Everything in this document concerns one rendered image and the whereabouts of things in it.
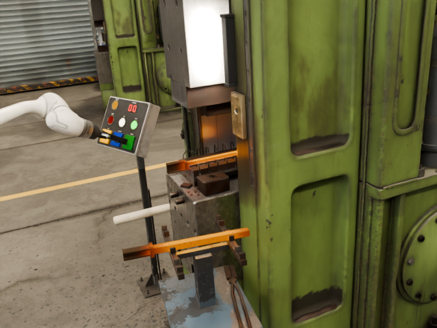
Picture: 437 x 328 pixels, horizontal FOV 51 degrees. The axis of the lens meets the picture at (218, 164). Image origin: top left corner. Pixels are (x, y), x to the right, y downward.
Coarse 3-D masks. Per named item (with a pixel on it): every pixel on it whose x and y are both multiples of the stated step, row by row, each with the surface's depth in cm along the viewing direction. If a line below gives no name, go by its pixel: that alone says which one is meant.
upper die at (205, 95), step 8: (176, 88) 199; (184, 88) 190; (192, 88) 189; (200, 88) 191; (208, 88) 192; (216, 88) 193; (224, 88) 195; (232, 88) 197; (176, 96) 202; (184, 96) 192; (192, 96) 190; (200, 96) 192; (208, 96) 193; (216, 96) 195; (224, 96) 196; (184, 104) 194; (192, 104) 191; (200, 104) 193; (208, 104) 194
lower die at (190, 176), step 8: (216, 152) 225; (224, 152) 221; (232, 160) 210; (192, 168) 204; (200, 168) 204; (216, 168) 206; (224, 168) 207; (232, 168) 209; (184, 176) 215; (192, 176) 203; (232, 176) 211; (192, 184) 206
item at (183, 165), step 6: (210, 156) 212; (216, 156) 212; (222, 156) 212; (174, 162) 205; (180, 162) 204; (186, 162) 205; (192, 162) 207; (198, 162) 208; (168, 168) 204; (174, 168) 205; (180, 168) 206; (186, 168) 205
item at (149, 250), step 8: (224, 232) 163; (232, 232) 163; (240, 232) 163; (248, 232) 164; (176, 240) 160; (184, 240) 160; (192, 240) 160; (200, 240) 160; (208, 240) 160; (216, 240) 161; (224, 240) 162; (136, 248) 156; (144, 248) 156; (152, 248) 155; (160, 248) 157; (168, 248) 157; (176, 248) 158; (184, 248) 159; (128, 256) 156; (136, 256) 156; (144, 256) 156; (152, 256) 156
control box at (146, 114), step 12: (108, 108) 256; (120, 108) 249; (132, 108) 243; (144, 108) 237; (156, 108) 240; (132, 120) 241; (144, 120) 236; (156, 120) 241; (120, 132) 245; (132, 132) 240; (144, 132) 237; (108, 144) 249; (144, 144) 238; (144, 156) 240
